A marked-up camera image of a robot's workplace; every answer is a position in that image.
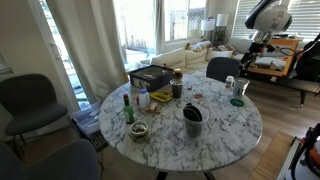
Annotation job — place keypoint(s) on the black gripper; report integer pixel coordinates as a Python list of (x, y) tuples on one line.
[(258, 46)]

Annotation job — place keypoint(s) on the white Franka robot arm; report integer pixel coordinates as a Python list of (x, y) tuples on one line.
[(271, 18)]

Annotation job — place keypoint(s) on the silver metal cup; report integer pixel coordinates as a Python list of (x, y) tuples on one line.
[(240, 89)]

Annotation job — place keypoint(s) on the black utensil in cup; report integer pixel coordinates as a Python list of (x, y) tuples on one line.
[(192, 113)]

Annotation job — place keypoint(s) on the white bottle blue cap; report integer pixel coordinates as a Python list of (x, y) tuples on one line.
[(144, 100)]

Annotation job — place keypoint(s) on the green glass bottle red cap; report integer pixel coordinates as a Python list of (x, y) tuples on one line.
[(128, 113)]

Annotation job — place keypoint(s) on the white cushion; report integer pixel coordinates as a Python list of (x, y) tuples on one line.
[(271, 62)]

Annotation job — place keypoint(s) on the dark blue chair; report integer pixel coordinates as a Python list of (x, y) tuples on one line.
[(221, 68)]

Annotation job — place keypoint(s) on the green round lid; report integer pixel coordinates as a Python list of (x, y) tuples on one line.
[(237, 102)]

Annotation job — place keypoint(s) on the white shade table lamp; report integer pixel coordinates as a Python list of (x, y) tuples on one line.
[(208, 25), (222, 20)]

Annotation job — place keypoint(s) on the black low bench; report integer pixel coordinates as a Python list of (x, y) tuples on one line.
[(293, 83)]

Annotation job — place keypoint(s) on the patterned pillow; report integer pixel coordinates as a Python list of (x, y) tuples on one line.
[(200, 46)]

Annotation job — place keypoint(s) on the black backpack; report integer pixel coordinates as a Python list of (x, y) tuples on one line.
[(308, 66)]

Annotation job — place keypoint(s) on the jar with yellow lid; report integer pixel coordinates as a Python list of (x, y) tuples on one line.
[(177, 75)]

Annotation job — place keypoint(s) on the cream sofa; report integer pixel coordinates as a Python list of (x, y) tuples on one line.
[(173, 58)]

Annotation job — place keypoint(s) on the dark glass jar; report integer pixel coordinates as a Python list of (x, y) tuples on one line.
[(176, 90)]

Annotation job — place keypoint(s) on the yellow flat package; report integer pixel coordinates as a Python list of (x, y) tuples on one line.
[(160, 96)]

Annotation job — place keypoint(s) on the dark blue box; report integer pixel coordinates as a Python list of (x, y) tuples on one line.
[(150, 81)]

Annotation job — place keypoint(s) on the small wooden block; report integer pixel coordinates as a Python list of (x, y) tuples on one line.
[(158, 109), (152, 107)]

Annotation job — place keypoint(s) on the orange black device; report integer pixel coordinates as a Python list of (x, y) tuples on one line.
[(313, 156)]

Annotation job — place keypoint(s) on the small round tin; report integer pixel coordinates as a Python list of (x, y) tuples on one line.
[(139, 130)]

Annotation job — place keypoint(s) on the black table base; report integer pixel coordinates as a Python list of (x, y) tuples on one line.
[(161, 175)]

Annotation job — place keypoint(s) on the beige curtain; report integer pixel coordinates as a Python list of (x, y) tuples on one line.
[(90, 46)]

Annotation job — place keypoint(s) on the black crate under bin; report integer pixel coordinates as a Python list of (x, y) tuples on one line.
[(99, 141)]

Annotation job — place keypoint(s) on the clear plastic bin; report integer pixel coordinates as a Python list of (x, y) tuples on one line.
[(87, 120)]

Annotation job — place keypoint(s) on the grey upholstered chair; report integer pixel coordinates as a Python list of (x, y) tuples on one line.
[(56, 163), (30, 100)]

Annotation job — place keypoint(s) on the wooden frame table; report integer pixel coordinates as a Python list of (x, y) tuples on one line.
[(291, 63)]

